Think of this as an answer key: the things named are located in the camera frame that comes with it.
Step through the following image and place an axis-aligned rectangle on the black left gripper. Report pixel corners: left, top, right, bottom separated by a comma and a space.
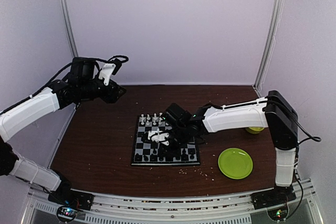
79, 74, 127, 103

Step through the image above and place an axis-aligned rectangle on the green bowl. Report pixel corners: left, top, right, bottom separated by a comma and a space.
245, 127, 265, 134

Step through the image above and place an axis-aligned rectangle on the black bishop piece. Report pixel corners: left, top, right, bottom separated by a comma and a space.
150, 154, 156, 162

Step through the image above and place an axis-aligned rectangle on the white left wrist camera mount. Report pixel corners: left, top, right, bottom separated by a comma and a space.
98, 63, 117, 86

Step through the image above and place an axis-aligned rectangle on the aluminium frame post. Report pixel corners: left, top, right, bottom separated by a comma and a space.
59, 0, 78, 57
254, 0, 284, 96

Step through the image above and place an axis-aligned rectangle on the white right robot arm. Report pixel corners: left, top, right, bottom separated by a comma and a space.
162, 90, 299, 204

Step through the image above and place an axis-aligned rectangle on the front aluminium rail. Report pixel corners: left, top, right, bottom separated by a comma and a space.
26, 179, 323, 224

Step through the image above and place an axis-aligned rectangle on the black and white chessboard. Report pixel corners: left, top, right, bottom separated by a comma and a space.
131, 113, 201, 166

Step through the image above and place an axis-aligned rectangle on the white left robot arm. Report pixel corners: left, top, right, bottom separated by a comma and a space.
1, 55, 129, 205

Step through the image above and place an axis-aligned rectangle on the right aluminium frame post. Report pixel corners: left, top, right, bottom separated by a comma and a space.
254, 0, 284, 96

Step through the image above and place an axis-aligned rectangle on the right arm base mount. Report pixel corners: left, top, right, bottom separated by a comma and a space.
251, 185, 297, 222

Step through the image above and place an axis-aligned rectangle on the left aluminium frame post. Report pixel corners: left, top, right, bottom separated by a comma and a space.
59, 0, 78, 57

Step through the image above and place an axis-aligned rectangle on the green plate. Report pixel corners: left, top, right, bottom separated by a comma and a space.
217, 148, 254, 180

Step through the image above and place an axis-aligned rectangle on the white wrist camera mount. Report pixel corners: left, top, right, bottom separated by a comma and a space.
148, 130, 170, 146
98, 63, 117, 86

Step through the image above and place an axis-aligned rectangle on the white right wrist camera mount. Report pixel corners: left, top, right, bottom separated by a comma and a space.
148, 130, 170, 146

